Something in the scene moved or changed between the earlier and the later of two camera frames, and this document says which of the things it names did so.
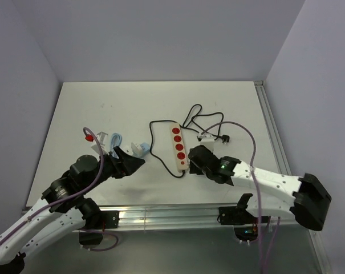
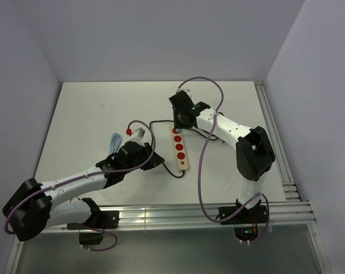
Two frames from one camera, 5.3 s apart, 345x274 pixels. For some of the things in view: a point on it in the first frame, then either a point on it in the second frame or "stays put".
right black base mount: (246, 226) stays put
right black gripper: (194, 169) -> (177, 124)
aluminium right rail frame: (272, 128) stays put
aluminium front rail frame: (202, 217) stays put
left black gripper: (126, 165) -> (155, 161)
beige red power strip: (179, 147) stays put
